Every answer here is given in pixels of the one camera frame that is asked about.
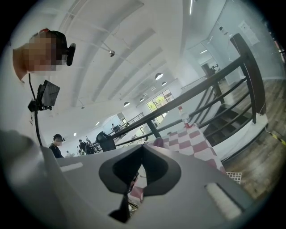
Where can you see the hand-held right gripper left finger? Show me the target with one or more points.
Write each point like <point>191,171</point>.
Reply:
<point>89,190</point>

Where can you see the yellow black floor tape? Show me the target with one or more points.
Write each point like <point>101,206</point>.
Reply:
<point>278,139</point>

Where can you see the black staircase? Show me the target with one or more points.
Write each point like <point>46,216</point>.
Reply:
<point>225,120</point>

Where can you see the person's white shirt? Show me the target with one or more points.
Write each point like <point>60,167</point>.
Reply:
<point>13,107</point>

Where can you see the black metal railing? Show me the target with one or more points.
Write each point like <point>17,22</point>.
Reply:
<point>190,94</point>

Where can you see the red white checkered table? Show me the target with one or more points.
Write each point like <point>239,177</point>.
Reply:
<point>194,145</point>

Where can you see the large window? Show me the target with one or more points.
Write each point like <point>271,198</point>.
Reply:
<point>159,99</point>

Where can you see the clear plastic bottle red cap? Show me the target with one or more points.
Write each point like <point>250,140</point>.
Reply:
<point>185,118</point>

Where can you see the black head-mounted camera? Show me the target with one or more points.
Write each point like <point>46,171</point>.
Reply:
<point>71,54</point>

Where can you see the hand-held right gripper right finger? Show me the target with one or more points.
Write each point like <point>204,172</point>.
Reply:
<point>183,201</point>

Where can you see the purple eggplant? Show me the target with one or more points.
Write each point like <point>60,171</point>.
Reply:
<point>159,142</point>

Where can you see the white grid rack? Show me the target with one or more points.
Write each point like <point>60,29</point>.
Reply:
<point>234,177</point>

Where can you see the black chest device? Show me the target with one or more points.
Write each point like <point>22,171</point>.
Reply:
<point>49,94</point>

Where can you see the person's head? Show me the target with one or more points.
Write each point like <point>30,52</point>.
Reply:
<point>38,53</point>

